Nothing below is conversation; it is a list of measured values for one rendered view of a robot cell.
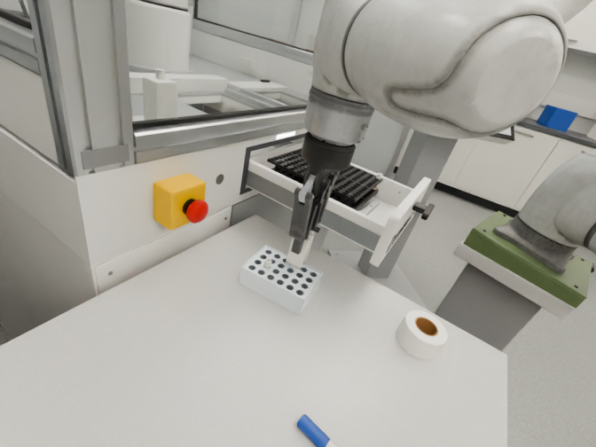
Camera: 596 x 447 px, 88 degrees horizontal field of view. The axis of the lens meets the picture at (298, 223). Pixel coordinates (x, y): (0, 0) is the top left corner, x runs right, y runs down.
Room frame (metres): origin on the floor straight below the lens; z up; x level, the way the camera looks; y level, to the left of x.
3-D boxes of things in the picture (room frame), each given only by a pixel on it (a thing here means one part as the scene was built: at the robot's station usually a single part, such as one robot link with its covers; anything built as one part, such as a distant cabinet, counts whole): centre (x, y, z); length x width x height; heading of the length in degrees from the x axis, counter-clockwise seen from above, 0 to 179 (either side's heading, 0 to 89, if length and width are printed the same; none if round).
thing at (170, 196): (0.43, 0.20, 0.88); 0.07 x 0.05 x 0.07; 155
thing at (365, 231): (0.69, -0.03, 0.86); 0.40 x 0.26 x 0.06; 65
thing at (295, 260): (0.44, -0.01, 0.84); 0.03 x 0.01 x 0.07; 72
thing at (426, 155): (1.47, -0.53, 0.51); 0.50 x 0.45 x 1.02; 19
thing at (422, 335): (0.38, -0.25, 0.78); 0.07 x 0.07 x 0.04
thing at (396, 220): (0.61, -0.22, 0.87); 0.29 x 0.02 x 0.11; 155
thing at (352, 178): (0.69, -0.03, 0.87); 0.22 x 0.18 x 0.06; 65
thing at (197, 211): (0.42, 0.17, 0.88); 0.04 x 0.03 x 0.04; 155
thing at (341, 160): (0.45, -0.01, 0.99); 0.08 x 0.07 x 0.09; 162
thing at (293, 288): (0.42, 0.00, 0.78); 0.12 x 0.08 x 0.04; 72
